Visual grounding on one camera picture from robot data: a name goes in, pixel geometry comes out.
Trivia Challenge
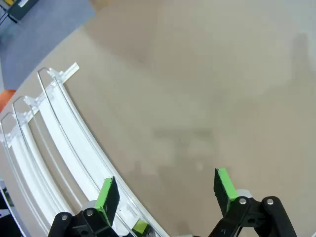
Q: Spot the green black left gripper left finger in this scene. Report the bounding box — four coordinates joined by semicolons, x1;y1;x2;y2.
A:
48;176;121;237

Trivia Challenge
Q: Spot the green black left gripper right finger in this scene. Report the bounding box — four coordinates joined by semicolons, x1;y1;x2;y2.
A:
207;167;298;237

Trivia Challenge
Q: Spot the orange cloth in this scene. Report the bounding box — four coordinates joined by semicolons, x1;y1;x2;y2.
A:
0;89;17;113

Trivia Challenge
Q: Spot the dark equipment case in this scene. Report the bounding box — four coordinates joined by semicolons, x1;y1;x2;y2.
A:
7;0;39;23

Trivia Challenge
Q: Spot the white wire can dispenser rack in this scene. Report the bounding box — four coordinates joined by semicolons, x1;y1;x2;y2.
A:
0;62;171;237

